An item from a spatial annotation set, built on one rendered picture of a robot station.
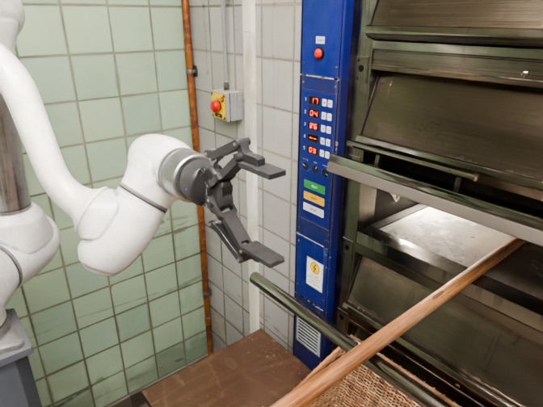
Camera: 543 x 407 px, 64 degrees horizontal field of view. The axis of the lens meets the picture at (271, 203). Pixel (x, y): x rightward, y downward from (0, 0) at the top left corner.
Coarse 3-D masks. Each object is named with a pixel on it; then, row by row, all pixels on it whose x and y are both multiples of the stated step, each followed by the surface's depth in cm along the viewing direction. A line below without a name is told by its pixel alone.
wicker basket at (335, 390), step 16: (352, 336) 133; (336, 352) 130; (320, 368) 126; (400, 368) 121; (336, 384) 136; (352, 384) 134; (368, 384) 129; (320, 400) 133; (336, 400) 138; (352, 400) 133; (368, 400) 129; (384, 400) 125; (400, 400) 121; (448, 400) 111
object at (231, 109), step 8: (216, 96) 153; (224, 96) 149; (232, 96) 150; (240, 96) 152; (224, 104) 150; (232, 104) 151; (240, 104) 153; (216, 112) 156; (224, 112) 152; (232, 112) 152; (240, 112) 154; (224, 120) 154; (232, 120) 153
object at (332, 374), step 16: (512, 240) 114; (496, 256) 107; (464, 272) 100; (480, 272) 102; (448, 288) 95; (416, 304) 90; (432, 304) 90; (400, 320) 85; (416, 320) 86; (384, 336) 81; (352, 352) 77; (368, 352) 78; (336, 368) 73; (352, 368) 75; (304, 384) 70; (320, 384) 71; (288, 400) 67; (304, 400) 68
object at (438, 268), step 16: (368, 240) 123; (384, 240) 121; (400, 240) 121; (400, 256) 116; (416, 256) 113; (432, 256) 113; (432, 272) 109; (448, 272) 106; (464, 288) 103; (480, 288) 100; (496, 288) 99; (512, 288) 99; (496, 304) 98; (512, 304) 95; (528, 304) 94; (528, 320) 93
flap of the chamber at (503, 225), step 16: (352, 176) 102; (368, 176) 99; (416, 176) 106; (400, 192) 93; (416, 192) 90; (464, 192) 96; (480, 192) 99; (448, 208) 85; (464, 208) 82; (528, 208) 90; (496, 224) 78; (512, 224) 76; (528, 240) 74
